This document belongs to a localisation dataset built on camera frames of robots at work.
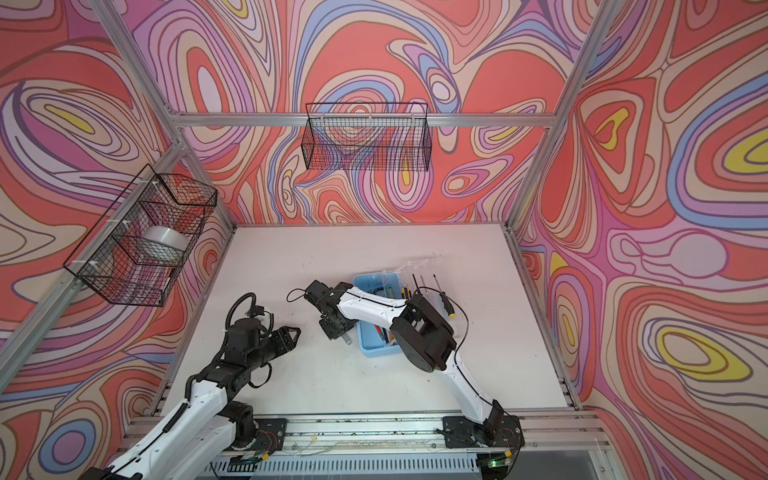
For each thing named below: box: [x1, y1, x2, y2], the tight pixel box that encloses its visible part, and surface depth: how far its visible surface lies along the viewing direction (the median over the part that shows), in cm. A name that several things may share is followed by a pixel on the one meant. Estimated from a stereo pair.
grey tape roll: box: [138, 226, 188, 263], surface depth 74 cm
